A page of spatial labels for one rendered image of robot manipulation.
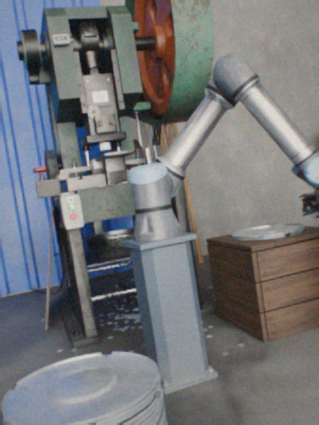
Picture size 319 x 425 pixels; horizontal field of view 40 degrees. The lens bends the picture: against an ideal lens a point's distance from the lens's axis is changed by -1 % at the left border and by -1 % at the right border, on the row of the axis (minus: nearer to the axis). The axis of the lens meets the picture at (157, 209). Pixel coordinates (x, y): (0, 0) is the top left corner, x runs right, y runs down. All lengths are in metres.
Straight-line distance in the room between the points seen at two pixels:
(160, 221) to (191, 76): 0.90
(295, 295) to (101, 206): 0.87
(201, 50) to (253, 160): 1.91
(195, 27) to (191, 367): 1.36
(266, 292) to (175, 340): 0.42
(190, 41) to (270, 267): 1.01
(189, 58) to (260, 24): 2.15
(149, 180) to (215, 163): 2.33
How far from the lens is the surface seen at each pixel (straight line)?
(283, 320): 1.68
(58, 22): 2.17
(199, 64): 2.03
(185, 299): 1.35
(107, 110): 2.13
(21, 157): 3.27
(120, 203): 1.93
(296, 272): 1.68
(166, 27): 2.28
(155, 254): 1.29
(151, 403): 0.83
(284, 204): 3.92
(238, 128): 3.75
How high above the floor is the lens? 0.61
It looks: 3 degrees down
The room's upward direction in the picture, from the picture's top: 9 degrees counter-clockwise
